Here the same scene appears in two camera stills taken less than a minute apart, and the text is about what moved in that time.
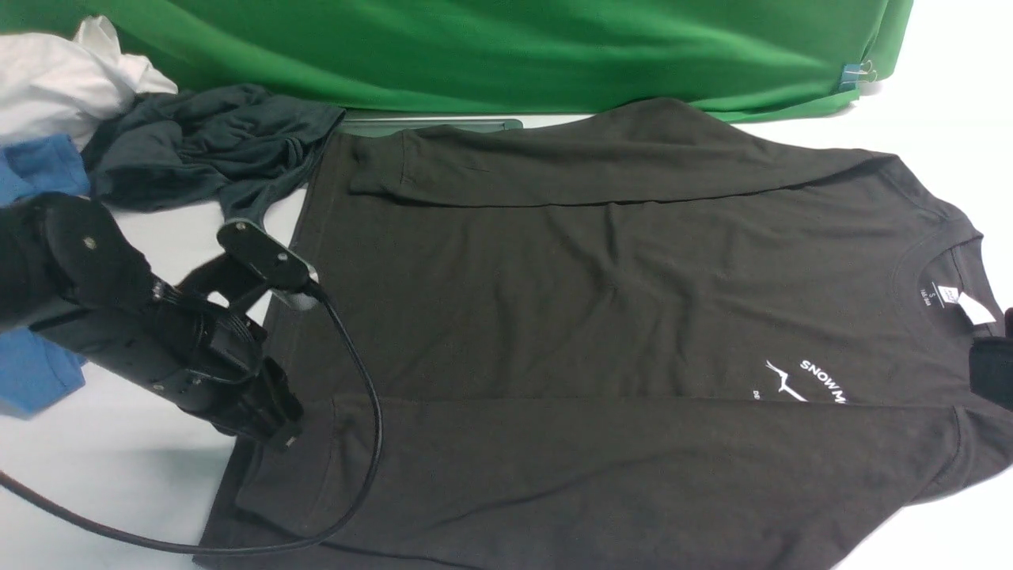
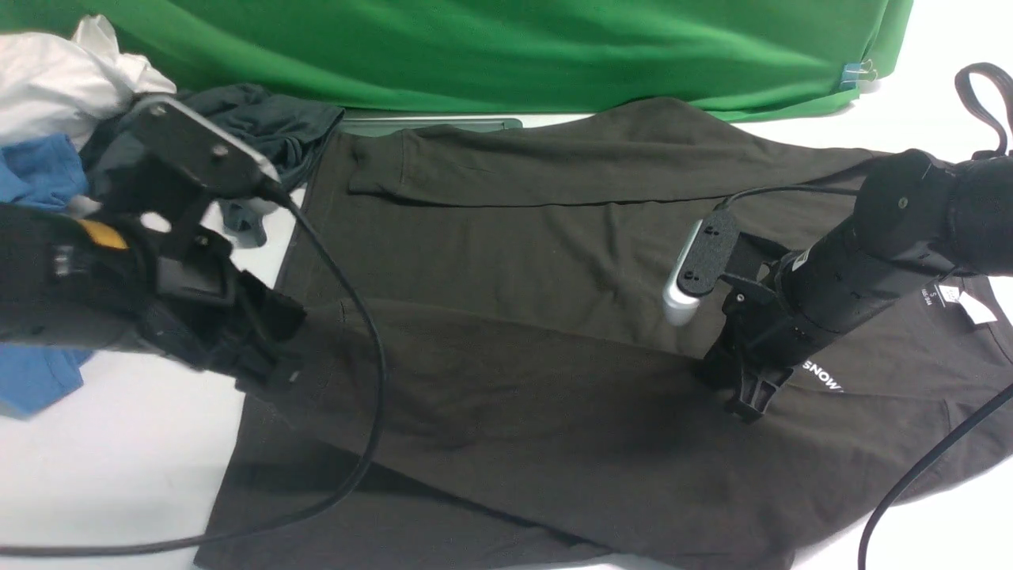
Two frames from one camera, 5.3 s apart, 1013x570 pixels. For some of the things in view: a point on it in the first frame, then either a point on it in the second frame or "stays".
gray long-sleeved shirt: (620, 337) stays
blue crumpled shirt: (36, 367) stays
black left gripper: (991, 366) to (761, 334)
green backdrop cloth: (740, 60) stays
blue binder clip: (853, 74) stays
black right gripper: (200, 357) to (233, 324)
